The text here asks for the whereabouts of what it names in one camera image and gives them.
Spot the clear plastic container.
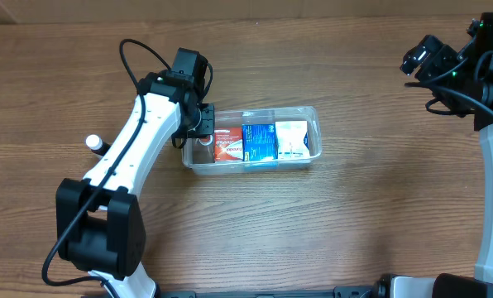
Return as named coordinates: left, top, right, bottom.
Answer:
left=182, top=106, right=322, bottom=175

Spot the blue medicine box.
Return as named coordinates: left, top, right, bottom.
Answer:
left=242, top=124, right=277, bottom=161

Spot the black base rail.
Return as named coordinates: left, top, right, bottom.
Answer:
left=155, top=272, right=493, bottom=298

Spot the black vial white cap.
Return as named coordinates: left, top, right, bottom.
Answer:
left=85, top=134, right=110, bottom=158

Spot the red medicine box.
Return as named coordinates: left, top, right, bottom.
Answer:
left=213, top=127, right=243, bottom=161

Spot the orange vial white cap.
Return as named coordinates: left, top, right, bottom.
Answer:
left=198, top=135, right=213, bottom=147

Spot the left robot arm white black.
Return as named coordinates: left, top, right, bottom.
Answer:
left=41, top=48, right=215, bottom=297

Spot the white medicine box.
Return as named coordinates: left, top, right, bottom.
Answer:
left=275, top=121, right=310, bottom=160

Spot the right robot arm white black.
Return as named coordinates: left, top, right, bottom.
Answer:
left=372, top=12, right=493, bottom=297

